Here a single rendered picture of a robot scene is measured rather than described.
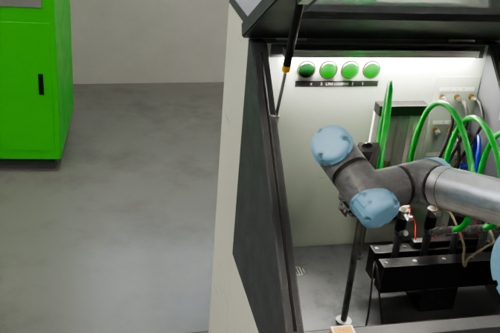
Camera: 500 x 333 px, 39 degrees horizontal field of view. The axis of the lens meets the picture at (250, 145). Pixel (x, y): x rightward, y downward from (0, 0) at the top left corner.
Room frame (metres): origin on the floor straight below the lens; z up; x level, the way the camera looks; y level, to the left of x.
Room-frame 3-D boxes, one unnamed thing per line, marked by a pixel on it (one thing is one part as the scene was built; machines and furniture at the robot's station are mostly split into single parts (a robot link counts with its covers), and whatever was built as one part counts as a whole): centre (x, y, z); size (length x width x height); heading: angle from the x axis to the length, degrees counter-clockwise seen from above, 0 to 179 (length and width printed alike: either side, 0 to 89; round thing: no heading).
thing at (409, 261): (1.54, -0.51, 0.91); 0.34 x 0.10 x 0.15; 104
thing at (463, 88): (1.82, -0.56, 1.20); 0.13 x 0.03 x 0.31; 104
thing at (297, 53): (1.76, -0.33, 1.43); 0.54 x 0.03 x 0.02; 104
